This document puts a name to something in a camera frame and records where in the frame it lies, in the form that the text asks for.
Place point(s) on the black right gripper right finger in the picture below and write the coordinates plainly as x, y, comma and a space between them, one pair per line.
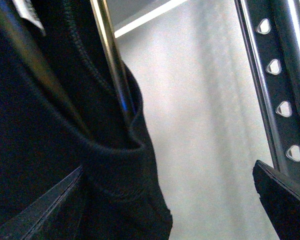
280, 198

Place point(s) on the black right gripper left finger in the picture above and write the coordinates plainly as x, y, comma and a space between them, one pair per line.
56, 215

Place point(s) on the black t-shirt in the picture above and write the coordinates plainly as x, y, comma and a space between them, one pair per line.
59, 111

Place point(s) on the metal clothes hanger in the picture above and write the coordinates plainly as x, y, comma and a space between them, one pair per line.
114, 61

